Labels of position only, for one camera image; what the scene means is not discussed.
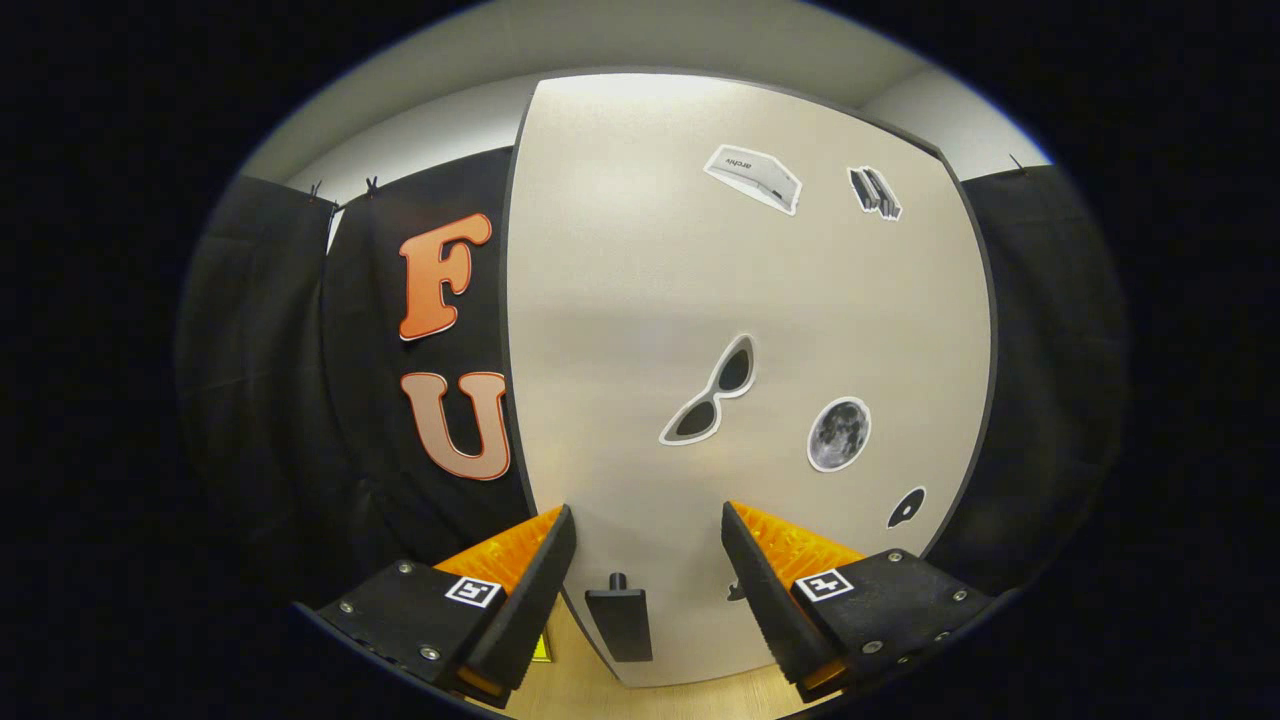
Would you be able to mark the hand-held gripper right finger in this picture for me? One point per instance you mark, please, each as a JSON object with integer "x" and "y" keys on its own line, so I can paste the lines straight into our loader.
{"x": 765, "y": 595}

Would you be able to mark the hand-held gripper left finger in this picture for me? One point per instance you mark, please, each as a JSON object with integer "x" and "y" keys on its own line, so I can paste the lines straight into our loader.
{"x": 530, "y": 595}

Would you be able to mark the beige shoe cabinet door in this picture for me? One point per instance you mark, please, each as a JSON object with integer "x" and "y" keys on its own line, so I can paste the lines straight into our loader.
{"x": 620, "y": 300}

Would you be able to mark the dark grey shoe cabinet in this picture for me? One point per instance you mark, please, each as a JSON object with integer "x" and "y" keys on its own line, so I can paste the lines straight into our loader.
{"x": 991, "y": 310}

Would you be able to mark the yellow book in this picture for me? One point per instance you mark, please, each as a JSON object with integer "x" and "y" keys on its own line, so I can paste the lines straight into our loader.
{"x": 542, "y": 650}

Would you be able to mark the black backdrop cloth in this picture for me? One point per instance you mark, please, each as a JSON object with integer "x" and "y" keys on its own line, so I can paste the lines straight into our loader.
{"x": 300, "y": 400}

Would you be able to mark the row of black cloth clips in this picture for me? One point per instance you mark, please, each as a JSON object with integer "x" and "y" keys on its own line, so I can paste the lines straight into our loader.
{"x": 372, "y": 186}

